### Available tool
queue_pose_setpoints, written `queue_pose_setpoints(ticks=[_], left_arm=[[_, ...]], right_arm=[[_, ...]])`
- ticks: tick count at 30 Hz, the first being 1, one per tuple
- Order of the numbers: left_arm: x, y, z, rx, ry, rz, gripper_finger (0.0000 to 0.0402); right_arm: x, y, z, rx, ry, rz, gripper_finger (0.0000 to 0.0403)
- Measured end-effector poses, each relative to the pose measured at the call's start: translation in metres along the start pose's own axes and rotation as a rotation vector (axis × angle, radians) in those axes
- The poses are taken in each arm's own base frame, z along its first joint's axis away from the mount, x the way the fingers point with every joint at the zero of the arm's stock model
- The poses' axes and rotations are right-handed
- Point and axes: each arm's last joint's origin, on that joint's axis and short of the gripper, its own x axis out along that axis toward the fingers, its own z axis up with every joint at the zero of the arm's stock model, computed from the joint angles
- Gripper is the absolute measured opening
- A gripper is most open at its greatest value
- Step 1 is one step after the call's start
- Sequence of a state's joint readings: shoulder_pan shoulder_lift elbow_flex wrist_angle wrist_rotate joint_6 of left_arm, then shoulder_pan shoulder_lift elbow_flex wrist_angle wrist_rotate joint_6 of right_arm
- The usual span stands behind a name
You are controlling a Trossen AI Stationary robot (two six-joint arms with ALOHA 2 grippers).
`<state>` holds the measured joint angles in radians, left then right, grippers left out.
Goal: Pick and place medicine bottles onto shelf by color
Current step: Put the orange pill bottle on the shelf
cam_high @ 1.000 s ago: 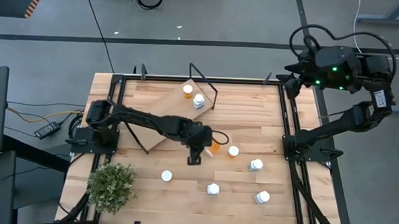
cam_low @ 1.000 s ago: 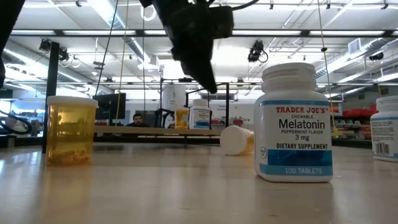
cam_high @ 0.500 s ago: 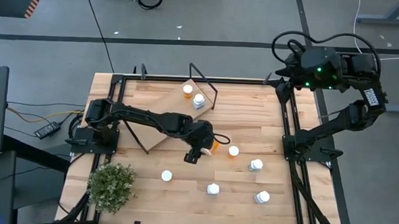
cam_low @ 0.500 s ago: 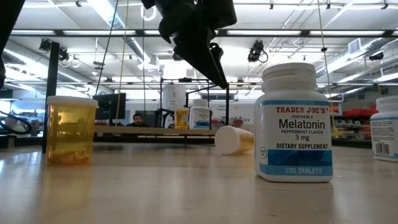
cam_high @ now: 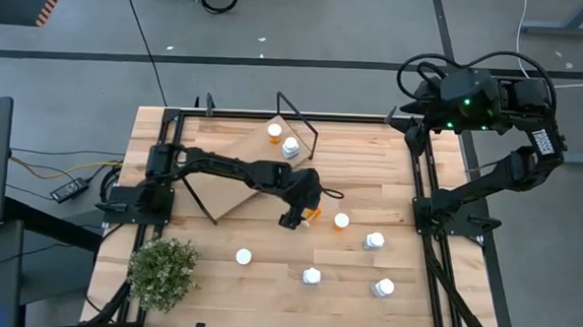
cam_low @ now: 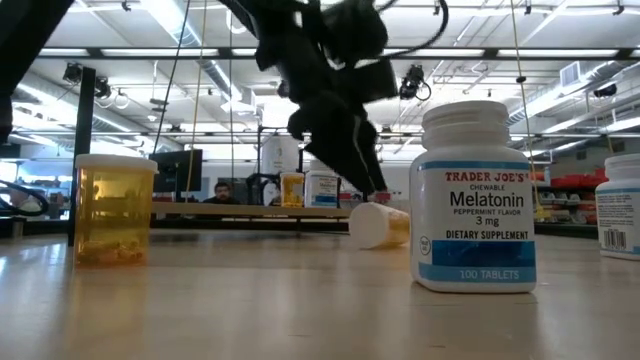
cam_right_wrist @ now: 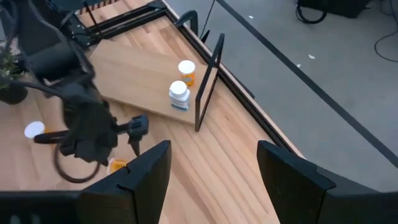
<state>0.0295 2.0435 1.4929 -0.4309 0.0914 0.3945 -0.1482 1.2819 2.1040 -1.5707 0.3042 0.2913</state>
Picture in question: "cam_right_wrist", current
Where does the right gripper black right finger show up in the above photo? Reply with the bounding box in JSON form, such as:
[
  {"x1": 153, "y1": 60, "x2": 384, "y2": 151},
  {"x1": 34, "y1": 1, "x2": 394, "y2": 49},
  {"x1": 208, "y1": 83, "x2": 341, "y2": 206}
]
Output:
[{"x1": 256, "y1": 139, "x2": 382, "y2": 224}]

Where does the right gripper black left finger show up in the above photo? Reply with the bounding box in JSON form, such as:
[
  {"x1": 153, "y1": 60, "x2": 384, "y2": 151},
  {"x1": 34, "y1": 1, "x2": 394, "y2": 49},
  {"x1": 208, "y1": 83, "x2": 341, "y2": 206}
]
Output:
[{"x1": 77, "y1": 139, "x2": 172, "y2": 224}]

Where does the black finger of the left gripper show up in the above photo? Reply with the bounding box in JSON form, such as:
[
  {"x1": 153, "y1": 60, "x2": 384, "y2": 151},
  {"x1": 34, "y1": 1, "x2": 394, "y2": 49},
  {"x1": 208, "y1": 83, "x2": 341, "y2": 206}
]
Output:
[
  {"x1": 33, "y1": 130, "x2": 71, "y2": 145},
  {"x1": 126, "y1": 113, "x2": 150, "y2": 156}
]

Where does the orange pill bottle white cap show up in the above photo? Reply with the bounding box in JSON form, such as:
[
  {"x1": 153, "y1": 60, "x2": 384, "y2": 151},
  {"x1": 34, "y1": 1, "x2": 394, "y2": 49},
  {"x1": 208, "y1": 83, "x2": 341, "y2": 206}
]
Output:
[
  {"x1": 106, "y1": 157, "x2": 129, "y2": 175},
  {"x1": 24, "y1": 120, "x2": 53, "y2": 141},
  {"x1": 177, "y1": 59, "x2": 197, "y2": 87}
]

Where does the white melatonin bottle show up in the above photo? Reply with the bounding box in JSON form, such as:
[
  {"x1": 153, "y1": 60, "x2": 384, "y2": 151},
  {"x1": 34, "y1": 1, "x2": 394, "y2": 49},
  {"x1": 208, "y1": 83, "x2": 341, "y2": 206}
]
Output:
[{"x1": 169, "y1": 80, "x2": 192, "y2": 112}]

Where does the green potted plant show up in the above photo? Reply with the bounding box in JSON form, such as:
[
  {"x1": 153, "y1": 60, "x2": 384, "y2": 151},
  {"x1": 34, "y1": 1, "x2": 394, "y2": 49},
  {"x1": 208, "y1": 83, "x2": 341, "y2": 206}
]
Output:
[{"x1": 0, "y1": 46, "x2": 29, "y2": 105}]

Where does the large curved black table clamp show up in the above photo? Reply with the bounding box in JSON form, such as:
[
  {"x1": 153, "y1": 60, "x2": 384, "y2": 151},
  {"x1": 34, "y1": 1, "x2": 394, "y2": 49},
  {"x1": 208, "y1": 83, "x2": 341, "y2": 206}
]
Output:
[{"x1": 174, "y1": 9, "x2": 200, "y2": 37}]

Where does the black mat orange striped edge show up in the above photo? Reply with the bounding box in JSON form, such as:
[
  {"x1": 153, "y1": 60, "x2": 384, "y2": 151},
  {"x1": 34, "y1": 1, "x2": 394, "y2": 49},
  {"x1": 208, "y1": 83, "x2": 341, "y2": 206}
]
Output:
[{"x1": 76, "y1": 0, "x2": 121, "y2": 16}]

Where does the black equipment box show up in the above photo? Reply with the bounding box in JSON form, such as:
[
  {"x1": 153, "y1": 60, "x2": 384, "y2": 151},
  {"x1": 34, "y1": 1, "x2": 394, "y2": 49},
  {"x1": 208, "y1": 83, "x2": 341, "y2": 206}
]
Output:
[{"x1": 295, "y1": 0, "x2": 373, "y2": 19}]

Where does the wooden shelf with black frame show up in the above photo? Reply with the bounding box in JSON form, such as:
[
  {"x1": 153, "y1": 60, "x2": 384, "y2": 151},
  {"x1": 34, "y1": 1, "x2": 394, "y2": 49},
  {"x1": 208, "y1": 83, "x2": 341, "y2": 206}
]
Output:
[{"x1": 86, "y1": 32, "x2": 225, "y2": 133}]

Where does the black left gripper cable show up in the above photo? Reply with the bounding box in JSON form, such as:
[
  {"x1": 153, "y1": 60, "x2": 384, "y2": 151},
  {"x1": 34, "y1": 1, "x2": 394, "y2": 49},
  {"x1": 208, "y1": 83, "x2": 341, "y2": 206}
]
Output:
[{"x1": 0, "y1": 77, "x2": 102, "y2": 184}]

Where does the black metal table frame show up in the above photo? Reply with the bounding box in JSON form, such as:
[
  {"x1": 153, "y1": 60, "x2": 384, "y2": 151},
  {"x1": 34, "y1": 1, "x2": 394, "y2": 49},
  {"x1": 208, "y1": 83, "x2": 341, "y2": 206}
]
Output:
[{"x1": 62, "y1": 0, "x2": 304, "y2": 156}]

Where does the thin black floor cable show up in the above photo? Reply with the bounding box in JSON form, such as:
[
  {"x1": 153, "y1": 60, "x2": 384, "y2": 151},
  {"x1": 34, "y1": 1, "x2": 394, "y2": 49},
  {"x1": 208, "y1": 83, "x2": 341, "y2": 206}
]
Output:
[{"x1": 200, "y1": 0, "x2": 216, "y2": 40}]

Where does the coiled black cable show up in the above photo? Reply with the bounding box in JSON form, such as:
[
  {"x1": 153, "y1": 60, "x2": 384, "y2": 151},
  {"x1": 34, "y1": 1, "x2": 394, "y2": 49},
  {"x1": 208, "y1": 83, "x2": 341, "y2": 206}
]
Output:
[{"x1": 295, "y1": 2, "x2": 328, "y2": 25}]

